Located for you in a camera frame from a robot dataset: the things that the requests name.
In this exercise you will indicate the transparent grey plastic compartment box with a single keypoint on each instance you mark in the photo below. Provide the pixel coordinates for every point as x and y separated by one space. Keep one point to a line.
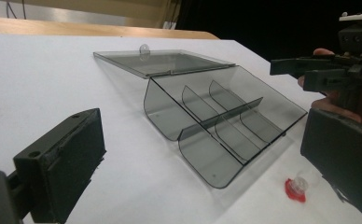
201 105

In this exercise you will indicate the wooden table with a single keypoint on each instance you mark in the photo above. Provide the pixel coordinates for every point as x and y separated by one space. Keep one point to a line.
76 28

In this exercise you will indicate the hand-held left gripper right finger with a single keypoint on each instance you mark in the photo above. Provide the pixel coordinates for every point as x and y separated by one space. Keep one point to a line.
347 155

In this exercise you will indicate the small red clear plastic cap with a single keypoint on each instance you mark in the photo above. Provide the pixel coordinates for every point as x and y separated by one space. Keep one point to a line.
294 193

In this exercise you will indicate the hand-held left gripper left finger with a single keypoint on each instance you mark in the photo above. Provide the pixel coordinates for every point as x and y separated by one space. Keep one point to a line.
64 165

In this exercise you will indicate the white board sheet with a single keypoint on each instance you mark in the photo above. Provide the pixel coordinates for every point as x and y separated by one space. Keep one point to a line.
76 77

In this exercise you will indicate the beige wooden cabinet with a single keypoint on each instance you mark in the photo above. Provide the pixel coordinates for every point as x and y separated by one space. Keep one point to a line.
92 15

